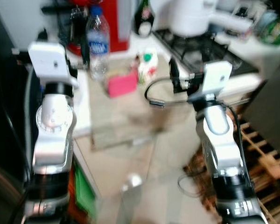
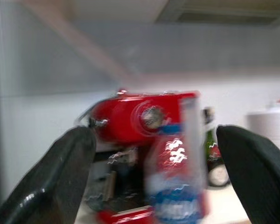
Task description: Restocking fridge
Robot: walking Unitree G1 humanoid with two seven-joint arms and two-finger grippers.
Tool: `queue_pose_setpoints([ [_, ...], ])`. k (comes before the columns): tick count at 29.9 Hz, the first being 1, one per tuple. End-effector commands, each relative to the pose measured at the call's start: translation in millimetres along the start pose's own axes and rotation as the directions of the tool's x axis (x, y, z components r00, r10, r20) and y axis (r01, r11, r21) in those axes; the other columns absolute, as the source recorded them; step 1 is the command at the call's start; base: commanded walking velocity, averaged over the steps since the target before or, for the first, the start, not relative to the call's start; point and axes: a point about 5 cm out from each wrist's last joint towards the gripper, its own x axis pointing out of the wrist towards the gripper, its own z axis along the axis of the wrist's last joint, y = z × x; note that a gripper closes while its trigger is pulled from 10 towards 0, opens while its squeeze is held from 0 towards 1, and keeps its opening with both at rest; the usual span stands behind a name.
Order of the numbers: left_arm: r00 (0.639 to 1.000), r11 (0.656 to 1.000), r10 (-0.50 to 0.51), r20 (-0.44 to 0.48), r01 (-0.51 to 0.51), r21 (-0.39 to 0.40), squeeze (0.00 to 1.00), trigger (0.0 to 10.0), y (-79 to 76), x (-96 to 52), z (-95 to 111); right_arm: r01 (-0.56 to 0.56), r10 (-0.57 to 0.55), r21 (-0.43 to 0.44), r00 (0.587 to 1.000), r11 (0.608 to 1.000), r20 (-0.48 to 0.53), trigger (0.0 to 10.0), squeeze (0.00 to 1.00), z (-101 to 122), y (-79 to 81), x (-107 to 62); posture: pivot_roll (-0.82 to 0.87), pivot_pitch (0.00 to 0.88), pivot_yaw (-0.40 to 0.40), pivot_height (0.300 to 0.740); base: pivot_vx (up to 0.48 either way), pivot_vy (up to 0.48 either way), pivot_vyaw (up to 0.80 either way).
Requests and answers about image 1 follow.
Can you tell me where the black gas stove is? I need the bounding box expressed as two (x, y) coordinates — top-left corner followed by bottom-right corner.
(153, 27), (260, 77)

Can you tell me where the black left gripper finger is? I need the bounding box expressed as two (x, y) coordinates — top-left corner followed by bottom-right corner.
(80, 39), (91, 71)

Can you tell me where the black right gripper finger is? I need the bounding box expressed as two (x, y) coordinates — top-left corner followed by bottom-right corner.
(169, 58), (181, 92)

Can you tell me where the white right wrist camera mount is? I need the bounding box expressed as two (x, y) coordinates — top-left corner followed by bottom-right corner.
(188, 60), (233, 102)

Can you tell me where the green storage bin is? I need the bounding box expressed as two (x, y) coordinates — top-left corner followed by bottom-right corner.
(74, 160), (99, 221)

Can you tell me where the wooden slatted rack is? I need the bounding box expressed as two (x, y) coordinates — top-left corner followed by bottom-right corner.
(184, 111), (280, 224)

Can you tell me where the clear plastic water bottle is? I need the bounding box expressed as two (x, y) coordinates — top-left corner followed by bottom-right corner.
(86, 5), (111, 83)

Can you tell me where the dark grey panel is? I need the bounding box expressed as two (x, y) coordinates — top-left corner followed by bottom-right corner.
(245, 43), (280, 160)

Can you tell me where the beige counter cloth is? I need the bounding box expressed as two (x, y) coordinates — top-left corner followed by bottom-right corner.
(88, 69), (193, 151)

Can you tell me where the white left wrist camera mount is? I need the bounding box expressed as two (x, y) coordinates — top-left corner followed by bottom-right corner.
(28, 42), (80, 90)

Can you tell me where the white pot with handle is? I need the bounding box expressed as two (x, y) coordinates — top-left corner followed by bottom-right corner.
(165, 0), (253, 39)

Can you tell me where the black fridge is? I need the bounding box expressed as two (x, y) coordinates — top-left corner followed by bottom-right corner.
(0, 0), (39, 224)

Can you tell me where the white carton green cap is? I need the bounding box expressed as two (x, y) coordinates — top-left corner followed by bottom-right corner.
(137, 49), (160, 85)

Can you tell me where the red kitchen appliance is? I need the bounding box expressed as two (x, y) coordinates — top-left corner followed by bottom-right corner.
(67, 0), (132, 56)

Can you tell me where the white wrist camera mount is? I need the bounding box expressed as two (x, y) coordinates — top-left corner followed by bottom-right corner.
(28, 42), (80, 90)
(188, 60), (233, 102)

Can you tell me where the green plastic bag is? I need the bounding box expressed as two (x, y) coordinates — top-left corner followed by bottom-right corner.
(253, 10), (280, 46)

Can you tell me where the dark glass bottle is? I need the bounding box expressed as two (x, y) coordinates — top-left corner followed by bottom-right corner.
(133, 0), (155, 38)

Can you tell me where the orange storage bin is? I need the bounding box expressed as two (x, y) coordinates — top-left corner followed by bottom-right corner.
(65, 161), (82, 224)

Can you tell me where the pink box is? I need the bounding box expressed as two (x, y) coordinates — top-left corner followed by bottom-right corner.
(105, 72), (139, 99)

